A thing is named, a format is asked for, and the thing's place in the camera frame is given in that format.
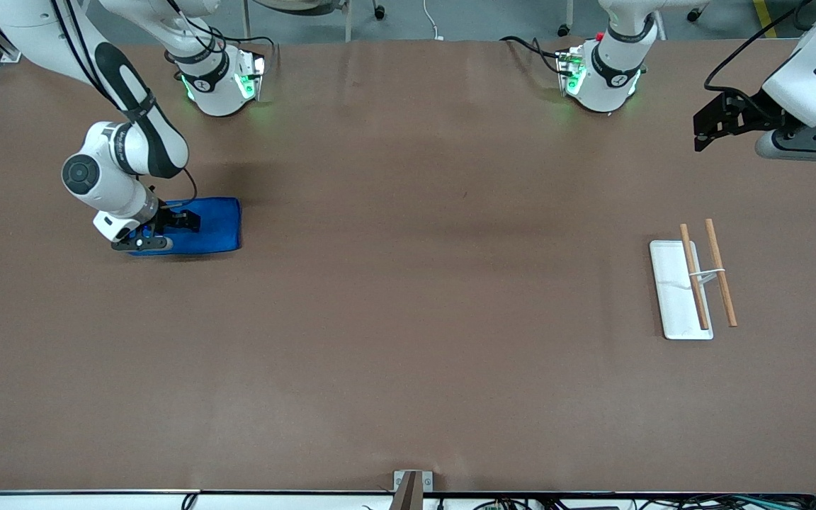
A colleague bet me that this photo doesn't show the wooden rack rod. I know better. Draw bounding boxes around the wooden rack rod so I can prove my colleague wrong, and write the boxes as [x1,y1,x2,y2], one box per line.
[679,224,710,332]
[705,218,738,328]

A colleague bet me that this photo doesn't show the black left base cable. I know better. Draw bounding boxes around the black left base cable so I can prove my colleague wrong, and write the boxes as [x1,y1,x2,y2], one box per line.
[500,35,573,76]

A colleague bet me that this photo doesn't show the white floor cable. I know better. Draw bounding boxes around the white floor cable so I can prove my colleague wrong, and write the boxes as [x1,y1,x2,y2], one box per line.
[422,0,445,42]

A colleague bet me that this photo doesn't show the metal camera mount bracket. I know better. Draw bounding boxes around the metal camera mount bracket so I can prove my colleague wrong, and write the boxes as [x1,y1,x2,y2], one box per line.
[389,470,434,510]

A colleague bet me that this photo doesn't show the tangled cables under table edge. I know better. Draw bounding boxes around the tangled cables under table edge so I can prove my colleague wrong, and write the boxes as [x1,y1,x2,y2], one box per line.
[436,492,816,510]

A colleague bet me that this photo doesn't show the white towel rack base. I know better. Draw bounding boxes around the white towel rack base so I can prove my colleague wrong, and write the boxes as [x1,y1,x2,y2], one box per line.
[649,239,715,341]

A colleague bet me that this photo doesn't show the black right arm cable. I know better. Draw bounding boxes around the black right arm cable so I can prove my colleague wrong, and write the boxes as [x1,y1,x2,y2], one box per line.
[50,0,198,208]

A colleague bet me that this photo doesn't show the black base cable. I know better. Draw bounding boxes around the black base cable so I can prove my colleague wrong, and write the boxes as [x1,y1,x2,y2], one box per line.
[500,35,573,76]
[166,0,276,68]

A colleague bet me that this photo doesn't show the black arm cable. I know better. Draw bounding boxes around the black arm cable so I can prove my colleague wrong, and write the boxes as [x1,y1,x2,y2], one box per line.
[704,0,816,107]
[50,0,198,208]

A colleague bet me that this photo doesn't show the blue microfibre towel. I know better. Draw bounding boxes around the blue microfibre towel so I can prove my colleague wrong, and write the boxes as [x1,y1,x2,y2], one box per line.
[128,197,242,256]

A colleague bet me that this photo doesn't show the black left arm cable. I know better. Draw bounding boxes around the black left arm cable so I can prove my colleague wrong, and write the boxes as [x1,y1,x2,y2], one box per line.
[704,0,816,107]

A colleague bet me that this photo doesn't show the black right base cable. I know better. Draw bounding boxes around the black right base cable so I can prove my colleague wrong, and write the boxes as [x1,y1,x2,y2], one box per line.
[166,0,276,68]

